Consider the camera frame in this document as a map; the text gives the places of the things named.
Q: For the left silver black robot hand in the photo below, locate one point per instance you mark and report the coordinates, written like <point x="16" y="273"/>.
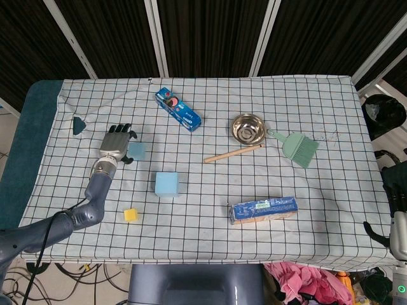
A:
<point x="114" y="144"/>

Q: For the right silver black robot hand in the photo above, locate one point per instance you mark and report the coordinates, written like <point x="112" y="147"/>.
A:
<point x="400" y="228"/>

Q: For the small light blue block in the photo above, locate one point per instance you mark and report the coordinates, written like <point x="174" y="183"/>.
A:
<point x="136" y="151"/>

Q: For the small yellow foam cube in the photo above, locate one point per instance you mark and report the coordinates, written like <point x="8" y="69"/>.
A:
<point x="131" y="215"/>

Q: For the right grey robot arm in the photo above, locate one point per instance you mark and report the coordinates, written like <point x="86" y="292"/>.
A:
<point x="400" y="281"/>

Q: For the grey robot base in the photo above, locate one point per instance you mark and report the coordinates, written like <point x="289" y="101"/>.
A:
<point x="197" y="284"/>

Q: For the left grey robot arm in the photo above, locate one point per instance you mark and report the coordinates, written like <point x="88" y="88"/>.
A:
<point x="95" y="190"/>

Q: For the dark green bag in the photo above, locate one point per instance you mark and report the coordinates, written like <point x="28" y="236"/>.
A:
<point x="376" y="284"/>

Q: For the large blue foam cube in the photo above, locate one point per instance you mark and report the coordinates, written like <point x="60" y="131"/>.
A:
<point x="166" y="185"/>

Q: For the black chair base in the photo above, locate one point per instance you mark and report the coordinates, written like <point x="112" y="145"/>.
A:
<point x="386" y="157"/>

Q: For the blue Oreo cookie box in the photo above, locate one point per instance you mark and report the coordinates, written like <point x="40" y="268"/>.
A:
<point x="178" y="109"/>

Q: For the yellow plastic object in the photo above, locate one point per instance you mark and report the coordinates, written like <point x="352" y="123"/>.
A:
<point x="345" y="279"/>

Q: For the teal table cover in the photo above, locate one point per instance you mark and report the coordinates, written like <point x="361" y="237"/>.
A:
<point x="28" y="143"/>

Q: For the pink cloth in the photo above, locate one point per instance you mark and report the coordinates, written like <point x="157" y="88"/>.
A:
<point x="305" y="282"/>

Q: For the white checkered tablecloth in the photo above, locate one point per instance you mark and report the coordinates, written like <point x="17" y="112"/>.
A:
<point x="222" y="178"/>

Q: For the black plastic bag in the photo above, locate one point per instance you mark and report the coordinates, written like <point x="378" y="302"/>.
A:
<point x="384" y="116"/>

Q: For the wooden stick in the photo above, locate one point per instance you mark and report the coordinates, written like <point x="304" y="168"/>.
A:
<point x="232" y="154"/>

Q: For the green hand brush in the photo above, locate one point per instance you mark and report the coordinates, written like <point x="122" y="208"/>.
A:
<point x="300" y="149"/>

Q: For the stainless steel bowl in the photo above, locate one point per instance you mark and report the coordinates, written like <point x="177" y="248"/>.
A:
<point x="247" y="128"/>

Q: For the blue orange biscuit box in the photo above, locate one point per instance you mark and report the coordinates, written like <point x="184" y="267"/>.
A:
<point x="264" y="210"/>

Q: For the white partition frame bar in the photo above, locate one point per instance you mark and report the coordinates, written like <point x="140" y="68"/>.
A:
<point x="70" y="39"/>
<point x="264" y="38"/>
<point x="380" y="47"/>
<point x="156" y="38"/>

